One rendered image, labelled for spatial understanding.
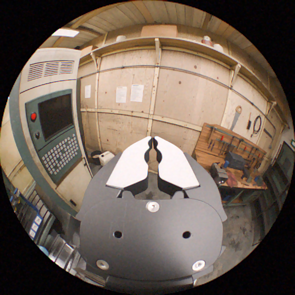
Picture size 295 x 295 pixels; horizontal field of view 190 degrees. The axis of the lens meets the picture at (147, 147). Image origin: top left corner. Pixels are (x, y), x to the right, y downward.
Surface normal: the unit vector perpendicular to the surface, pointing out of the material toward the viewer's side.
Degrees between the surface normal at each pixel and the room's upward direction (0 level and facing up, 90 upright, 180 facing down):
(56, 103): 90
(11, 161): 90
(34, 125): 90
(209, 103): 90
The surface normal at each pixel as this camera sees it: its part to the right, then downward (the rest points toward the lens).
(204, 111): -0.29, 0.49
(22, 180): 0.97, 0.21
